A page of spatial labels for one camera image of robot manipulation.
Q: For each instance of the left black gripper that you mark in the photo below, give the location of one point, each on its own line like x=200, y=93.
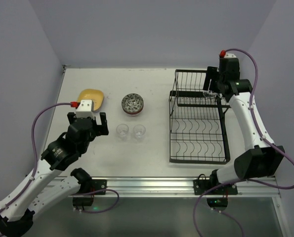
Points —
x=97, y=126

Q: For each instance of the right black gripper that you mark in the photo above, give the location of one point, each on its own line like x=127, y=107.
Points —
x=216, y=87

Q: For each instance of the clear glass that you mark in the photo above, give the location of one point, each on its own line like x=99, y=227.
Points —
x=122, y=131
x=139, y=132
x=209, y=94

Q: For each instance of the yellow plate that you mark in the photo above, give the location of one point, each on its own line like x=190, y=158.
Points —
x=95, y=95

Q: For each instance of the green leaf bowl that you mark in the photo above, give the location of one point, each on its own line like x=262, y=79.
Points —
x=132, y=102

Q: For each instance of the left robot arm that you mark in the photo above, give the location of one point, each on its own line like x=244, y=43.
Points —
x=20, y=208

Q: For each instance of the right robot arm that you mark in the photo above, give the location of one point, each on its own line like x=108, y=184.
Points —
x=259, y=158

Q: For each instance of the left black controller box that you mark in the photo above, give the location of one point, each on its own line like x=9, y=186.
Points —
x=82, y=202

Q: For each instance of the black controller box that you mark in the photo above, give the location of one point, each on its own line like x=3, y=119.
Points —
x=217, y=202
x=82, y=202

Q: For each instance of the right black controller box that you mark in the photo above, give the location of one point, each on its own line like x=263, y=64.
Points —
x=217, y=202

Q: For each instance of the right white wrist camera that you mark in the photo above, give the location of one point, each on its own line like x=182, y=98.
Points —
x=226, y=54

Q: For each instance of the black wire dish rack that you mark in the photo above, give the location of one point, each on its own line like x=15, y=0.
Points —
x=197, y=129

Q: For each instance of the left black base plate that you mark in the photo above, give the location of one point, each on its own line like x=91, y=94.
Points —
x=96, y=185

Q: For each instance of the aluminium mounting rail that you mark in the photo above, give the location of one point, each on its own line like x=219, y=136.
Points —
x=173, y=187

